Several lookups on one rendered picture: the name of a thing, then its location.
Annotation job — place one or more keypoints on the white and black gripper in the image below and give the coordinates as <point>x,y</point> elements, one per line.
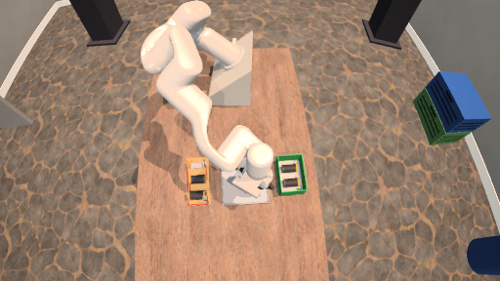
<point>265,183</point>

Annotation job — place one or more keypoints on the green open box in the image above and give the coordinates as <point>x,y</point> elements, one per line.
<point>291,159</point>

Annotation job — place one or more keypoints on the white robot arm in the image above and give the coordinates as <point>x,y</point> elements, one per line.
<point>175,84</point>

